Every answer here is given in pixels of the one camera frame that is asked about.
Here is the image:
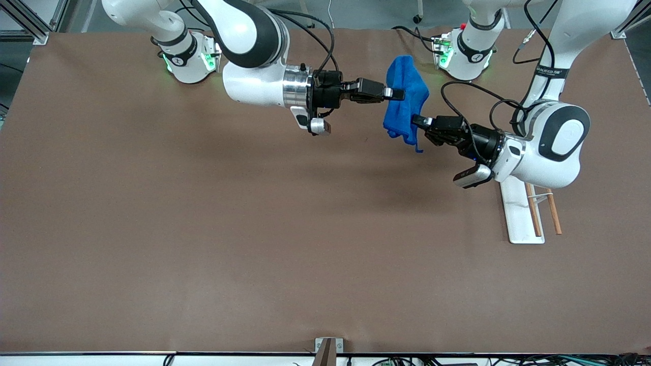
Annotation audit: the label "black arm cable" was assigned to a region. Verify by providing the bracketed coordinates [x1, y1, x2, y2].
[440, 0, 561, 137]
[264, 7, 340, 75]

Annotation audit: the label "beige stool legs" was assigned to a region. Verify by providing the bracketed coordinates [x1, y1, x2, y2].
[298, 0, 315, 29]

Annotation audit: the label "black right base cable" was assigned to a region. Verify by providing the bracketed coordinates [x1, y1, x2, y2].
[175, 0, 224, 56]

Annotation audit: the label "aluminium frame profile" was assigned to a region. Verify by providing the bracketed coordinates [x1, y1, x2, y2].
[0, 0, 50, 45]
[610, 0, 651, 40]

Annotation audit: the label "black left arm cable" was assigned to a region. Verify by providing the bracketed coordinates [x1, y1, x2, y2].
[440, 0, 561, 137]

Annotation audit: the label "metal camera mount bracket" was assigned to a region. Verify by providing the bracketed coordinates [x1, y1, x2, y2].
[314, 337, 344, 366]

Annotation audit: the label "blue microfibre towel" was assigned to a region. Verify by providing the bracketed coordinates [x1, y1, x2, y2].
[382, 55, 431, 154]

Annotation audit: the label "black left base cable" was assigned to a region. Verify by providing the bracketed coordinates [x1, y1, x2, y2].
[392, 25, 444, 54]

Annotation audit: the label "white towel rack wooden rods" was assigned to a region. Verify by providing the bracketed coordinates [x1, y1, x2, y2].
[500, 175, 563, 245]

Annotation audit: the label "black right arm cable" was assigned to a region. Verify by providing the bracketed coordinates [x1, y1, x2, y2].
[264, 7, 340, 75]

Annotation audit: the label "tangled cable bundle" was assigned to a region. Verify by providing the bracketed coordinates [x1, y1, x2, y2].
[371, 354, 651, 366]

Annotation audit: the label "black base cable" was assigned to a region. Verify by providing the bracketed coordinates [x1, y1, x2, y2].
[392, 25, 444, 54]
[175, 0, 224, 56]

